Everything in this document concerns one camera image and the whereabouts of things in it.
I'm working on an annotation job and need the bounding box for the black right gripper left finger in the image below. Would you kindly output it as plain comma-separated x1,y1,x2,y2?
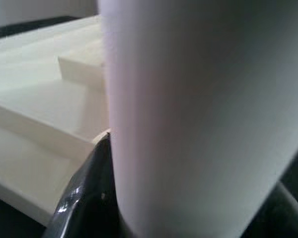
43,131,130,238

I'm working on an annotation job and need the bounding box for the black table cloth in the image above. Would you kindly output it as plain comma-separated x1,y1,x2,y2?
0,15,298,238

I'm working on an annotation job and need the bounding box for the white plastic table leg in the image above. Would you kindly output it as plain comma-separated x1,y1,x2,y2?
99,0,298,238

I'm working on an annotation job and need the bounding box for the white plastic table top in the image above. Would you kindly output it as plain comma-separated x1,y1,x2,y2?
0,14,112,228

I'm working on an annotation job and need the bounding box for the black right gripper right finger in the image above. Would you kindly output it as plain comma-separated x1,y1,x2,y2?
245,183,298,238

